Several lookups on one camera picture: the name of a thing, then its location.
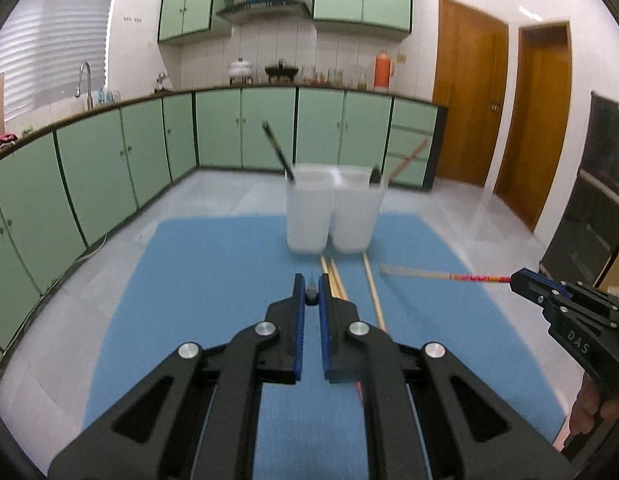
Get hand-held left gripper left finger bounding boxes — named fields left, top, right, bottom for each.
left=47, top=272, right=306, bottom=480

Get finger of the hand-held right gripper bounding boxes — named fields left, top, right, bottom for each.
left=520, top=269, right=610, bottom=311
left=509, top=272, right=557, bottom=318

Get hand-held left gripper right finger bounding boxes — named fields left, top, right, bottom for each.
left=317, top=274, right=577, bottom=480

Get plain bamboo chopstick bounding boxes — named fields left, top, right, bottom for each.
left=327, top=257, right=350, bottom=303
left=319, top=255, right=343, bottom=302

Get red-tipped wooden chopstick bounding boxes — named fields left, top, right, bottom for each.
left=362, top=252, right=387, bottom=333
left=387, top=140, right=429, bottom=181
left=379, top=264, right=513, bottom=285

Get white two-compartment utensil holder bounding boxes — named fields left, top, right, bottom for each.
left=284, top=162, right=386, bottom=255

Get dark blue chopstick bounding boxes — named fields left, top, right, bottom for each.
left=262, top=121, right=296, bottom=181

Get person's right hand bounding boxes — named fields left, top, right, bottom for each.
left=569, top=372, right=619, bottom=430

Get dark glass-front cabinet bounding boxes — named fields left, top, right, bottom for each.
left=539, top=91, right=619, bottom=301

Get blue table mat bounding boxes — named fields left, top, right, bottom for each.
left=82, top=214, right=567, bottom=480

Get green base cabinets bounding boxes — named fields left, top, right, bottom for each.
left=0, top=85, right=449, bottom=361

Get black wok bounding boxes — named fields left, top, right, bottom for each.
left=264, top=60, right=299, bottom=83

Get orange thermos flask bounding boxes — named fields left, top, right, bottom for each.
left=373, top=49, right=394, bottom=92

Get white cooking pot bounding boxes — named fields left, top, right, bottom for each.
left=228, top=57, right=253, bottom=86

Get metal kitchen faucet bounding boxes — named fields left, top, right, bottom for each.
left=76, top=61, right=94, bottom=110

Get black range hood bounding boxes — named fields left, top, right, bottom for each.
left=216, top=0, right=313, bottom=23

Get white window blind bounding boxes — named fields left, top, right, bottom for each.
left=0, top=0, right=121, bottom=133

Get wooden door with handle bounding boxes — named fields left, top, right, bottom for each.
left=432, top=0, right=510, bottom=188

